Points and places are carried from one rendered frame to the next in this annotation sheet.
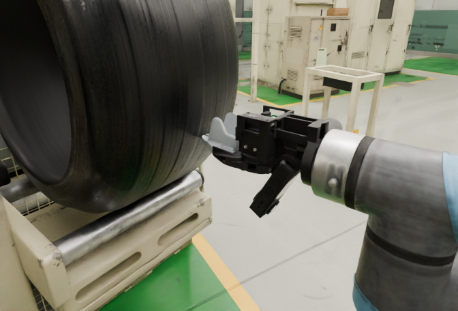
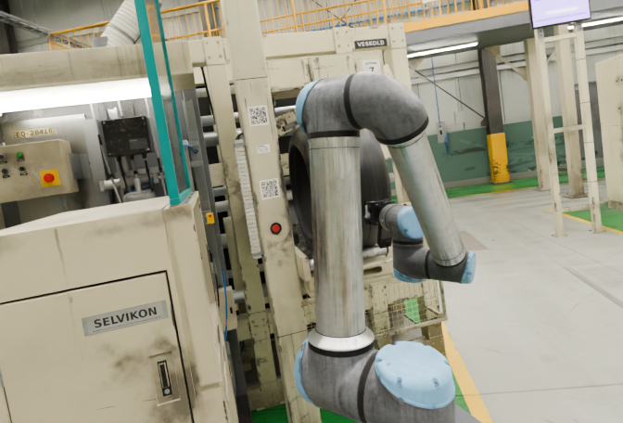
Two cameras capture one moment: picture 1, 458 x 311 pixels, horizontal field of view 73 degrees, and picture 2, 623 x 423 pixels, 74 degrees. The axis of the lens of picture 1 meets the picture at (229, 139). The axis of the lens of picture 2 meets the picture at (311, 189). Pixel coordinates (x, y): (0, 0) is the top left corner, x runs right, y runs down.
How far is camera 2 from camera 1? 1.12 m
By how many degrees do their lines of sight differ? 41
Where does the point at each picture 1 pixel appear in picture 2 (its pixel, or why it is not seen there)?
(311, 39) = not seen: outside the picture
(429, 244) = (398, 236)
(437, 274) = (403, 248)
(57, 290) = (306, 273)
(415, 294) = (399, 257)
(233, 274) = (476, 387)
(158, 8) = not seen: hidden behind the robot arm
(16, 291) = (295, 281)
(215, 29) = (367, 169)
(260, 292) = (497, 404)
